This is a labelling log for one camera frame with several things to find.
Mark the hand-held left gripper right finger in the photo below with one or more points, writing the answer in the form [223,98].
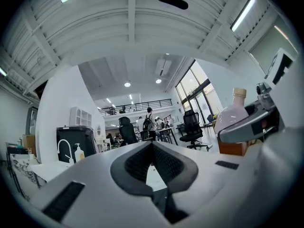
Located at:
[213,186]

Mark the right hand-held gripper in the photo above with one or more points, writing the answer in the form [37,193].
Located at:
[282,84]

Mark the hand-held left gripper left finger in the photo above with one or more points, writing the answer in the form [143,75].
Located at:
[95,186]

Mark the pink bottle with tan cap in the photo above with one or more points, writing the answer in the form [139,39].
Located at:
[231,117]

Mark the white sink faucet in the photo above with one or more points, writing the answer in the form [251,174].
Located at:
[63,146]

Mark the marble sink counter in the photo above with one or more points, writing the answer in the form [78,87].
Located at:
[21,167]

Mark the brown wooden box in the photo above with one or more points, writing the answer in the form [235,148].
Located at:
[231,148]

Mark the white pump soap dispenser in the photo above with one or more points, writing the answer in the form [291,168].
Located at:
[79,154]

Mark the black cabinet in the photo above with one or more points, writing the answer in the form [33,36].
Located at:
[80,139]

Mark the black mesh office chair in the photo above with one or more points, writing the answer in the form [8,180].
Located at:
[192,129]
[127,133]

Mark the round white mirror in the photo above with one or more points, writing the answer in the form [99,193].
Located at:
[98,130]

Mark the white cubby shelf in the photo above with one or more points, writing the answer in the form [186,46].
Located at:
[80,117]

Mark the black-legged work table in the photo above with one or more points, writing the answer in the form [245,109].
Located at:
[166,131]

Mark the black backpack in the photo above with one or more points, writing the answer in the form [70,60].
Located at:
[146,123]

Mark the black balcony railing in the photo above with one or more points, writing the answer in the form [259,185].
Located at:
[142,104]

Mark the ceiling air conditioner unit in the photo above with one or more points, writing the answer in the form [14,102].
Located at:
[163,66]

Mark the large glass window wall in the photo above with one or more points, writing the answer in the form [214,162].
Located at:
[197,94]

